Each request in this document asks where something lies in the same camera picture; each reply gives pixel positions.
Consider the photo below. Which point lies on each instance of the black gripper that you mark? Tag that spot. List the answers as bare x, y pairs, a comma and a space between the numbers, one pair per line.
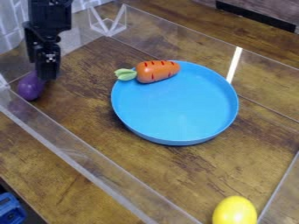
49, 20

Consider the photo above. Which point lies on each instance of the purple toy eggplant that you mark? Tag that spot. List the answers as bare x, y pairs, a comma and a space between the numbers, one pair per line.
31, 86

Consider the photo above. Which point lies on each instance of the blue round tray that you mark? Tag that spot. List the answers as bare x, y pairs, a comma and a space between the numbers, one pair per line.
181, 111

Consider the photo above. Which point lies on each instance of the white grid curtain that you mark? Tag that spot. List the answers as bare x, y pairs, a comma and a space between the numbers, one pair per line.
14, 14

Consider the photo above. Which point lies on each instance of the orange toy carrot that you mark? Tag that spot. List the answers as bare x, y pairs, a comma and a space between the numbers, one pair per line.
150, 71

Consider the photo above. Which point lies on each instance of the blue plastic object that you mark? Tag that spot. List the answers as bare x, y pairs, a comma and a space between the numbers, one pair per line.
13, 213

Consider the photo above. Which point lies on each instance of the yellow toy lemon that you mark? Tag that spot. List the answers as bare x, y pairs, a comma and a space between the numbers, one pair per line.
236, 210

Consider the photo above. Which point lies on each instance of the clear acrylic enclosure wall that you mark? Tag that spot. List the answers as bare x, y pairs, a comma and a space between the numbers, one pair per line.
86, 171

